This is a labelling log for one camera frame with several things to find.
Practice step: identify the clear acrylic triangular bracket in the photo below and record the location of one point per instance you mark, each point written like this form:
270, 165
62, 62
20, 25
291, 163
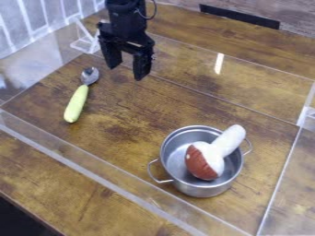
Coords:
87, 42

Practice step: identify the spoon with yellow-green handle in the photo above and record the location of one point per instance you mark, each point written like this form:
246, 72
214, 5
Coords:
75, 106

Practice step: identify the clear acrylic front barrier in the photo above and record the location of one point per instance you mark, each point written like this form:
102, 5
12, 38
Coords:
148, 196

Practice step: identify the black bar at table back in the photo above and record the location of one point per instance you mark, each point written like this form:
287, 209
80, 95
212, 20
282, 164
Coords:
266, 22

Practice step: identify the red plush mushroom toy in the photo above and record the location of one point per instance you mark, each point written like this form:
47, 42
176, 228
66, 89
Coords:
204, 157

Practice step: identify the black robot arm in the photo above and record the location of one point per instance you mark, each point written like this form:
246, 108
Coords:
127, 13

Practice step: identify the silver pot with handles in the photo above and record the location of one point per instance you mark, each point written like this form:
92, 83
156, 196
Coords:
168, 169

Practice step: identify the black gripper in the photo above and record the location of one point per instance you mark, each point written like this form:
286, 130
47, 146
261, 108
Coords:
123, 40

